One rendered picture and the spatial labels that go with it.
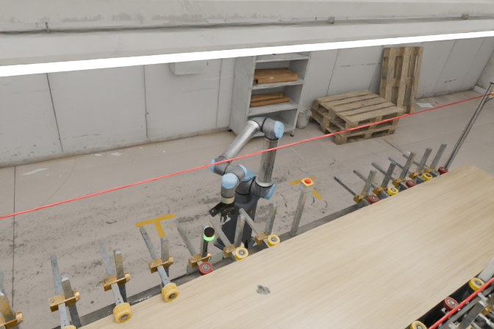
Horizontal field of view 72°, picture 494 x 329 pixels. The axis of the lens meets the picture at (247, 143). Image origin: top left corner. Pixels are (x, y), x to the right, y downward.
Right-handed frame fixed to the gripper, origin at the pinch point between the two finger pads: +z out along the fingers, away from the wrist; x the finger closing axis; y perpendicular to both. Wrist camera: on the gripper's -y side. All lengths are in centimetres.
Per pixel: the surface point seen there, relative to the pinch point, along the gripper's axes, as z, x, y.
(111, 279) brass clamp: 4, -8, -70
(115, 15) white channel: -142, -44, -65
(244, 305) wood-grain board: 11, -50, -11
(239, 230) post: 1.3, -9.6, 8.1
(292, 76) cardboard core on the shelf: 4, 200, 214
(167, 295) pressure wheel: 5, -30, -47
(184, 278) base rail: 30.9, -7.5, -27.4
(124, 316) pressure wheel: 6, -30, -69
